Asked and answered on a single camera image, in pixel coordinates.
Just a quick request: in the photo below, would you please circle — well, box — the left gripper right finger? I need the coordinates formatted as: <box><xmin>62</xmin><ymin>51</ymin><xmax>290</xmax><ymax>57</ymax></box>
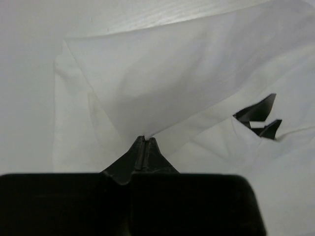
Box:
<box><xmin>141</xmin><ymin>138</ymin><xmax>179</xmax><ymax>174</ymax></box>

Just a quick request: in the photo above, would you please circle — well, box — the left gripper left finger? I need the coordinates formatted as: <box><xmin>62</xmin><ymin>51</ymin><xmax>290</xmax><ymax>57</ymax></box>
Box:
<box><xmin>101</xmin><ymin>136</ymin><xmax>145</xmax><ymax>185</ymax></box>

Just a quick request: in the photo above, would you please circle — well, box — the white t shirt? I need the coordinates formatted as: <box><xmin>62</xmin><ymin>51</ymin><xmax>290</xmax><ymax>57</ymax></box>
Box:
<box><xmin>52</xmin><ymin>0</ymin><xmax>315</xmax><ymax>236</ymax></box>

